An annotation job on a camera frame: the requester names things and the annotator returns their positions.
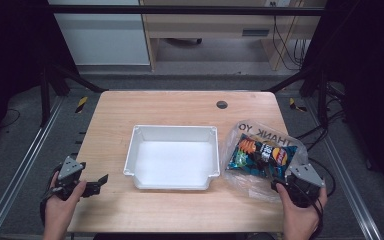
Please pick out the yellow snack packet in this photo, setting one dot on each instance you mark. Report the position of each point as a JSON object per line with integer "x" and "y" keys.
{"x": 257, "y": 136}

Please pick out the white cabinet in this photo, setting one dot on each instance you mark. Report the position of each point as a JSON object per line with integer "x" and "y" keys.
{"x": 103, "y": 36}

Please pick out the black metal stand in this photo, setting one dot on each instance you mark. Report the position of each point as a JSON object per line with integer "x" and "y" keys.
{"x": 321, "y": 96}
{"x": 45, "y": 96}

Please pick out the aluminium floor rail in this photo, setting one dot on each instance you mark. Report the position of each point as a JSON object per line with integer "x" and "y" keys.
{"x": 346, "y": 180}
{"x": 16, "y": 173}

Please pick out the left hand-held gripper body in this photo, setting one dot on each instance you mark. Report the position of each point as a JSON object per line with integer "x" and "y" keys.
{"x": 69, "y": 169}

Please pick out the white plastic bin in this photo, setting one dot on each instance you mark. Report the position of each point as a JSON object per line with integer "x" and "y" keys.
{"x": 173, "y": 163}

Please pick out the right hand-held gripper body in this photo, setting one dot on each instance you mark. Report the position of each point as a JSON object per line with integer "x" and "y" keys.
{"x": 305, "y": 181}

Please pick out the yellow black floor tape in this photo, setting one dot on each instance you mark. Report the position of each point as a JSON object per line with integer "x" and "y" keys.
{"x": 81, "y": 104}
{"x": 296, "y": 105}

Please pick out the black horizontal frame bar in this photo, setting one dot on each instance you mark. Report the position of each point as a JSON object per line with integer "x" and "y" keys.
{"x": 180, "y": 10}

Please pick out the grey round table grommet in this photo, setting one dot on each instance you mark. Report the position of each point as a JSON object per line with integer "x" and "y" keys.
{"x": 222, "y": 104}

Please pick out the black chair base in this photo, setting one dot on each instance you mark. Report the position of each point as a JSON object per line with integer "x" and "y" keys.
{"x": 183, "y": 40}

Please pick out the clear plastic bag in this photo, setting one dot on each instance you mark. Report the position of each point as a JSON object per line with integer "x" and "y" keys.
{"x": 243, "y": 186}

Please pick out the person's right hand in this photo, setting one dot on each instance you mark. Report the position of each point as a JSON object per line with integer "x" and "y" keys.
{"x": 298, "y": 216}

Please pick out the light wooden desk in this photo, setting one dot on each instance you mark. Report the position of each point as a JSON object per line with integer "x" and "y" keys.
{"x": 213, "y": 25}

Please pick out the dark blue chips bag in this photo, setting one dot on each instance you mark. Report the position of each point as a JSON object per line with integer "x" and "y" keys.
{"x": 260, "y": 155}

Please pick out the person's left hand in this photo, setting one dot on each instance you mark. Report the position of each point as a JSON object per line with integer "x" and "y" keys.
{"x": 60, "y": 210}

